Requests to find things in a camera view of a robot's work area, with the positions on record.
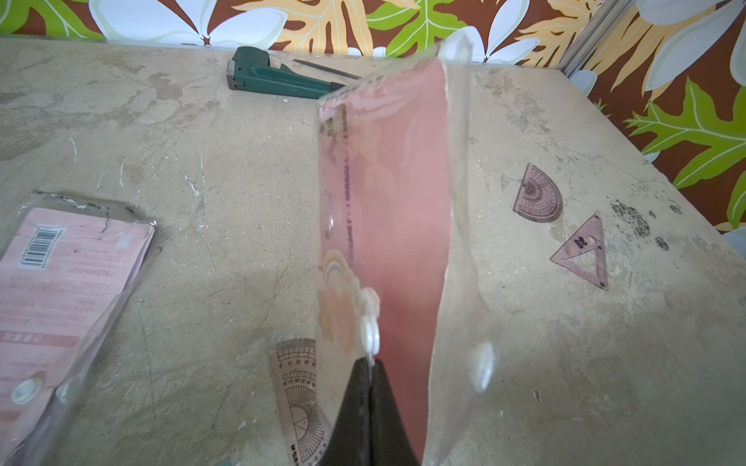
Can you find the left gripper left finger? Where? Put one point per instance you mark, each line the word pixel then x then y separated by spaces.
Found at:
pixel 349 443

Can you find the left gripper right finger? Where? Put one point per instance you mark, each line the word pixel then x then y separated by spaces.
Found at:
pixel 388 441

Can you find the pink protractor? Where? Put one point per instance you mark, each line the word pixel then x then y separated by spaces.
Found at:
pixel 305 429
pixel 539 198

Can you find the pink ruler set pouch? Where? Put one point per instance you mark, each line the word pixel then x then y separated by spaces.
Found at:
pixel 68 266

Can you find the yellow black screwdriver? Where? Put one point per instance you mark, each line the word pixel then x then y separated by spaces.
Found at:
pixel 327 69

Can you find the green pipe wrench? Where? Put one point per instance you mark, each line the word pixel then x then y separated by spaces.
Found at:
pixel 250 70

